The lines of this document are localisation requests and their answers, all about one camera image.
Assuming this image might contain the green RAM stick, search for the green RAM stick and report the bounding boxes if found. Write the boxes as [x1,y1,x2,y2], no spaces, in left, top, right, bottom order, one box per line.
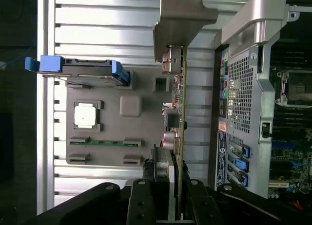
[69,140,141,146]

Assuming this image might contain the white expansion slot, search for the white expansion slot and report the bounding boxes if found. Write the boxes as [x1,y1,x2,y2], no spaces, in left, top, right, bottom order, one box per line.
[269,182,290,189]

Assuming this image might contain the grey parts rack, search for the grey parts rack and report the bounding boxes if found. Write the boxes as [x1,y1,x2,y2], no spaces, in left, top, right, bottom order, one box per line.
[65,69,171,166]

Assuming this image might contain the green motherboard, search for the green motherboard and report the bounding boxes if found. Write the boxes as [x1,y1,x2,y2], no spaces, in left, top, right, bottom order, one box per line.
[268,37,312,201]

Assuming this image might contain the blue expansion slot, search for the blue expansion slot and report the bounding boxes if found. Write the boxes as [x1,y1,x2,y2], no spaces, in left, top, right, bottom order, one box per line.
[271,141,298,150]

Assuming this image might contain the silver CPU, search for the silver CPU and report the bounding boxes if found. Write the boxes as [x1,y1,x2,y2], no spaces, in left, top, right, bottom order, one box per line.
[74,103,98,129]

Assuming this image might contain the grey open PC case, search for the grey open PC case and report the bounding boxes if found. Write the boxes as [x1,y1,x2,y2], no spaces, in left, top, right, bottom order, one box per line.
[213,0,312,204]

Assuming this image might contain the CPU socket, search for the CPU socket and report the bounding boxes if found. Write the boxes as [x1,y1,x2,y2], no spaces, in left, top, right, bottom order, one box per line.
[274,65,312,109]

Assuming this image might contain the hard disk with blue carrier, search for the hard disk with blue carrier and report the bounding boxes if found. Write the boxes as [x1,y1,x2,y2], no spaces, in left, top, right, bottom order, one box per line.
[24,54,130,89]

